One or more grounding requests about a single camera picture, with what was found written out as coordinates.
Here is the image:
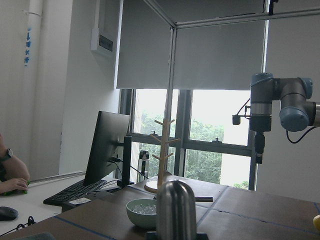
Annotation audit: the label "wooden mug tree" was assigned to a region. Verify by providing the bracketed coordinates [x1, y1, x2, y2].
[144, 118, 180, 194]

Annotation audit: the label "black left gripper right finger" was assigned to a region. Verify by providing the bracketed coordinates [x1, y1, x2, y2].
[196, 232, 209, 240]

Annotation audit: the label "black computer mouse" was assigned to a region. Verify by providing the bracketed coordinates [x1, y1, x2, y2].
[0, 206, 19, 222]

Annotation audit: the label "green bowl of ice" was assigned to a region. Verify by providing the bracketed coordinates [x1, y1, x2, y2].
[126, 198, 157, 229]

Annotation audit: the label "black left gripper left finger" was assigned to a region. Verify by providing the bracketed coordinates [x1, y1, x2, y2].
[145, 231, 157, 240]

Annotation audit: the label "whole yellow lemons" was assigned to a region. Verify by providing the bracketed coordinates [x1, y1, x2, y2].
[312, 214, 320, 230]

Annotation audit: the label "black computer monitor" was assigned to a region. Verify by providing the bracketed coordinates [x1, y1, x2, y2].
[83, 111, 132, 188]

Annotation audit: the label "black water bottle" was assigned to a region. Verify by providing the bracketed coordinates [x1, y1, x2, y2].
[137, 150, 150, 183]

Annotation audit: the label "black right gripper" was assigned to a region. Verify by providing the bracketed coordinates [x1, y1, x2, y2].
[249, 115, 272, 164]

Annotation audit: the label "black keyboard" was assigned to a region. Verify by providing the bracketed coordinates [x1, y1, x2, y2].
[43, 180, 107, 207]

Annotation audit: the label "aluminium frame post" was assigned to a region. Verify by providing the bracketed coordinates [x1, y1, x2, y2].
[143, 0, 320, 177]

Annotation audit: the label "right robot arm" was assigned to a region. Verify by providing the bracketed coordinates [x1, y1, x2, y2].
[249, 72, 320, 164]

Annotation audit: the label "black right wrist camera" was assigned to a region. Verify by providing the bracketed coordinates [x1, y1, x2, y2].
[232, 114, 241, 126]

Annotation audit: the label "person in green shirt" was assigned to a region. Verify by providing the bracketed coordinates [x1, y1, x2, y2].
[0, 135, 30, 195]

